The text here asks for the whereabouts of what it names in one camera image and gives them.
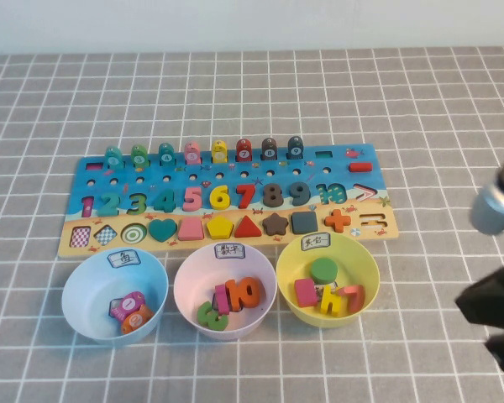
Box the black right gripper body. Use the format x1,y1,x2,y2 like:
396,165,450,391
454,250,504,373

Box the pink greater-than sign piece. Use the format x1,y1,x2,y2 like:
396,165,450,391
338,284,365,314

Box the yellow plastic bowl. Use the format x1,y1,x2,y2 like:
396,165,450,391
276,233,381,328

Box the orange plus sign piece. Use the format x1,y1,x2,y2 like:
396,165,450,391
323,211,352,233

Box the green round disc piece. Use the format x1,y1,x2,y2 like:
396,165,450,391
309,257,337,284

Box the pink rectangle piece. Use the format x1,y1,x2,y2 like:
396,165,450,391
293,278,319,308

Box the wooden sea-print puzzle board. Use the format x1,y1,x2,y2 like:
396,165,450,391
57,144,400,258

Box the dark blue square piece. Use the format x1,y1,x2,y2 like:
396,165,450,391
291,212,319,236

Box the dark blue number nine piece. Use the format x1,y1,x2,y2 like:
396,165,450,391
288,182,312,207

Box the brown star piece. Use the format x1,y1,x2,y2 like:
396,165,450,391
262,212,290,238

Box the purple number eight piece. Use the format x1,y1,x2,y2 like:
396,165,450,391
263,183,285,209

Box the red triangle piece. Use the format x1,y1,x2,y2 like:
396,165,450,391
234,215,264,239

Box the orange number ten piece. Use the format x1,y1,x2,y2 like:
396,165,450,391
225,276,265,311

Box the red number seven piece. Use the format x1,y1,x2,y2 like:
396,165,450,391
234,184,260,210

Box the magenta number one piece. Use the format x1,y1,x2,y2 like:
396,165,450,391
213,283,231,316

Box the yellow pentagon piece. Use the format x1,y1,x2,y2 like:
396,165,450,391
206,217,235,239

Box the green number three piece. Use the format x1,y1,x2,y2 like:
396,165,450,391
197,301,230,332

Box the yellow number six piece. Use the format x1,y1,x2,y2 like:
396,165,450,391
209,185,232,210

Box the light pink plastic bowl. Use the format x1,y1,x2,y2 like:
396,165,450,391
173,242,277,341

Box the pink trapezoid piece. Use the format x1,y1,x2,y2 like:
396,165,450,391
177,217,207,243

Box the pink number five piece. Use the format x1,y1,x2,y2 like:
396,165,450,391
182,186,203,213

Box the teal number four piece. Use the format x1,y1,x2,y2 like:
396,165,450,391
153,189,178,214

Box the teal heart piece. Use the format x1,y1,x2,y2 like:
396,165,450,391
147,218,178,243

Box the orange flat fish piece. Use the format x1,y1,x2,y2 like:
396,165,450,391
120,306,155,336

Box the pink flat fish piece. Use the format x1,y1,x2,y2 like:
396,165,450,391
110,291,146,322

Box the teal number two piece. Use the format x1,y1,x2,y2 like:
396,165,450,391
97,191,121,217

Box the light blue plastic bowl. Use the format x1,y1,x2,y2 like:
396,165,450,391
61,248,170,346

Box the yellow letter block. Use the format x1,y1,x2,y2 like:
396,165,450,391
318,285,346,317

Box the white handwritten paper label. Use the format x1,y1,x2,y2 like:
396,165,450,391
214,243,247,259
107,249,143,268
301,234,331,249

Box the grey checked tablecloth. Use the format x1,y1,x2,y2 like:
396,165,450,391
0,44,504,403

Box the dark blue fish peg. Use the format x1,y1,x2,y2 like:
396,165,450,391
286,135,306,160

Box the brown fish peg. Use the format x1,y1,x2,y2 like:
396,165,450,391
261,137,280,162

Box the red fish peg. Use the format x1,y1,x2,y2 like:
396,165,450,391
235,138,255,163

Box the yellow fish peg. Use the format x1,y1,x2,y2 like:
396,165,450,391
211,139,229,165

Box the pink fish peg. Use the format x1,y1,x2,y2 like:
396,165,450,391
183,141,202,165

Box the dark teal fish peg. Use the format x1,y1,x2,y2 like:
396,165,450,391
158,142,176,167

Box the green fish peg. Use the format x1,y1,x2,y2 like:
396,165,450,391
130,144,150,169

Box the light teal fish peg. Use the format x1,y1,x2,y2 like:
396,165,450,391
104,145,124,170

